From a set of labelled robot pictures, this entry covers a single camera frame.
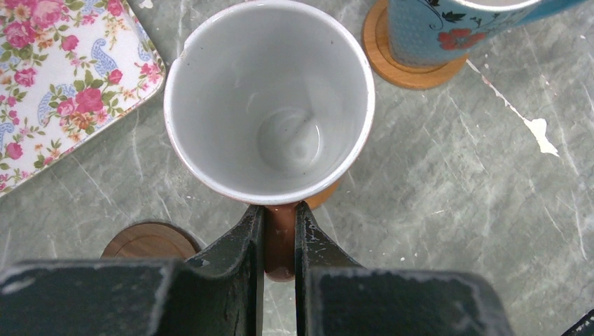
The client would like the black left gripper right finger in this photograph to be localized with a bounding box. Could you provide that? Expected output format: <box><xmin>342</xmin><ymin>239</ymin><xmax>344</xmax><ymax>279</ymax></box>
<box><xmin>295</xmin><ymin>203</ymin><xmax>513</xmax><ymax>335</ymax></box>

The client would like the orange floral mug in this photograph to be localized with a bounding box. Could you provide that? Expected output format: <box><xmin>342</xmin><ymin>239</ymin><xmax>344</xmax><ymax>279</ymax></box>
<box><xmin>163</xmin><ymin>1</ymin><xmax>375</xmax><ymax>282</ymax></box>

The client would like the teal blue mug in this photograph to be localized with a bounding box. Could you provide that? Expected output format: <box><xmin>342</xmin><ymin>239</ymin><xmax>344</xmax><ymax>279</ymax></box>
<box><xmin>387</xmin><ymin>0</ymin><xmax>578</xmax><ymax>67</ymax></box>

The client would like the floral serving tray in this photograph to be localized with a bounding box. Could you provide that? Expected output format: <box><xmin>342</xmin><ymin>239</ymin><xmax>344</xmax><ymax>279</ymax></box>
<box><xmin>1</xmin><ymin>1</ymin><xmax>165</xmax><ymax>195</ymax></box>

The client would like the light wooden coaster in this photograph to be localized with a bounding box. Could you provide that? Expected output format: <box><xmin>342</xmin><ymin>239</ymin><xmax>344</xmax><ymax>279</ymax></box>
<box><xmin>305</xmin><ymin>180</ymin><xmax>340</xmax><ymax>210</ymax></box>
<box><xmin>361</xmin><ymin>1</ymin><xmax>468</xmax><ymax>90</ymax></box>

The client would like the dark walnut wooden coaster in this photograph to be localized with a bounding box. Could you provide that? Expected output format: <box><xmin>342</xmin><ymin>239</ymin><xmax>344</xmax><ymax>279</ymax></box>
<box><xmin>101</xmin><ymin>221</ymin><xmax>201</xmax><ymax>259</ymax></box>

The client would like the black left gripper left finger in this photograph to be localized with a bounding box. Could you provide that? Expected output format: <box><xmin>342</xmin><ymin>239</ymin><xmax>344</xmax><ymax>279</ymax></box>
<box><xmin>1</xmin><ymin>206</ymin><xmax>264</xmax><ymax>335</ymax></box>

